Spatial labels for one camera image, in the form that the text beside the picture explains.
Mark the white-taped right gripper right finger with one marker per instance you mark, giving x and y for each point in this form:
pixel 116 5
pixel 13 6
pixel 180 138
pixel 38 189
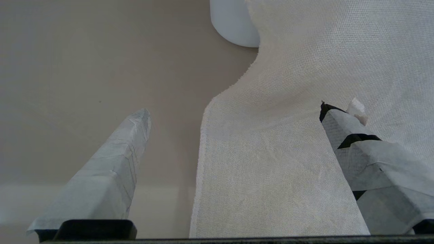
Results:
pixel 383 176

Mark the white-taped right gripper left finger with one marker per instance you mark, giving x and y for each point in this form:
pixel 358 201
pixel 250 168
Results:
pixel 105 176

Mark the white cylindrical canister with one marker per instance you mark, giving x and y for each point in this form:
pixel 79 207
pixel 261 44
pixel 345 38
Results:
pixel 232 23

